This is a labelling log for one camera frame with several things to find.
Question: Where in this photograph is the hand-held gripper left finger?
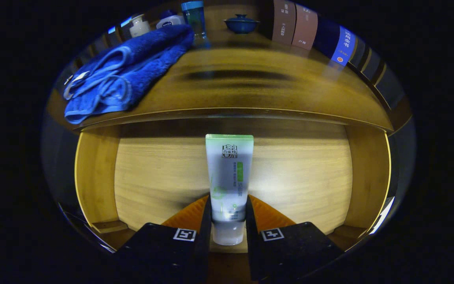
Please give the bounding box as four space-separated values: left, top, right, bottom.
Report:
115 194 212 284

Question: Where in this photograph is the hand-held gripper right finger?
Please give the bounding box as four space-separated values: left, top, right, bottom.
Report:
245 194 345 284

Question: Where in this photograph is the brown wooden drawer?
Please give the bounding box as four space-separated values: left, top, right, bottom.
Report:
63 118 394 284

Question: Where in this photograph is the white tube green end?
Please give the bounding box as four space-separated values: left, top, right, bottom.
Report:
205 134 254 246

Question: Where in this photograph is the wooden countertop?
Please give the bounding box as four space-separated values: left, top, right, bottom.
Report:
48 24 395 133

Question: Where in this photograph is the brown wooden cabinet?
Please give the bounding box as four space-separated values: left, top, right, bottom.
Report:
46 0 413 135

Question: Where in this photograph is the folded blue towel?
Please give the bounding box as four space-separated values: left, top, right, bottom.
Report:
63 24 195 125

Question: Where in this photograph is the blue book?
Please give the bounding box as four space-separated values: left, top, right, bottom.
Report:
316 18 357 66

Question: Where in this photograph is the reddish brown book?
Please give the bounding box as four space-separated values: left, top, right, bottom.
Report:
292 4 319 50

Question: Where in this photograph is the white pump bottle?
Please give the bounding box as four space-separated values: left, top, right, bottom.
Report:
129 15 151 38

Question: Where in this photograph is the dark brown book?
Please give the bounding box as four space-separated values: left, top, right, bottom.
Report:
271 0 297 45

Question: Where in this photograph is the white lotion bottle blue cap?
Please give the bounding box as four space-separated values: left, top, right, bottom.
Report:
156 10 186 29

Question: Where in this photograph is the blue lidded teacup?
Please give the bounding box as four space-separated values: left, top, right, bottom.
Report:
223 14 260 34

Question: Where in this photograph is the clear teal bottle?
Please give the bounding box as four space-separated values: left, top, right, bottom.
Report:
180 1 208 46

